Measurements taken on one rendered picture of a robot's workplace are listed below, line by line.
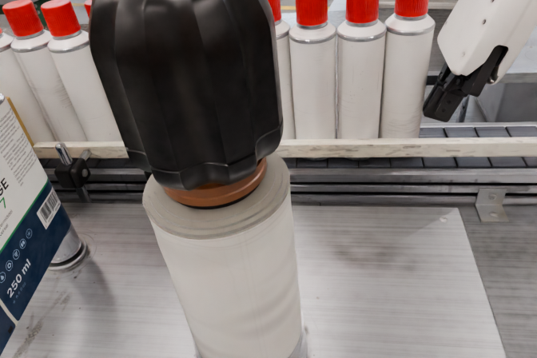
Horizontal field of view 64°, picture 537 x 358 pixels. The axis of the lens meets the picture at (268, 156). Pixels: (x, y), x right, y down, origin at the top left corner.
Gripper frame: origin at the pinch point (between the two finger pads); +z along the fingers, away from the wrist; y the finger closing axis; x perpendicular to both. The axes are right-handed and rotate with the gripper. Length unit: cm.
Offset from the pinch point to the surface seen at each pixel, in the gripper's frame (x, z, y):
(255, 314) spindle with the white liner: -18.2, 1.5, 31.8
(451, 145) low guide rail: 1.6, 2.6, 4.5
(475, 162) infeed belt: 5.8, 4.5, 3.6
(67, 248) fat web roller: -35.7, 17.1, 20.0
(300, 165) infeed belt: -13.7, 11.6, 4.0
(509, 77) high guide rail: 7.1, -4.0, -3.1
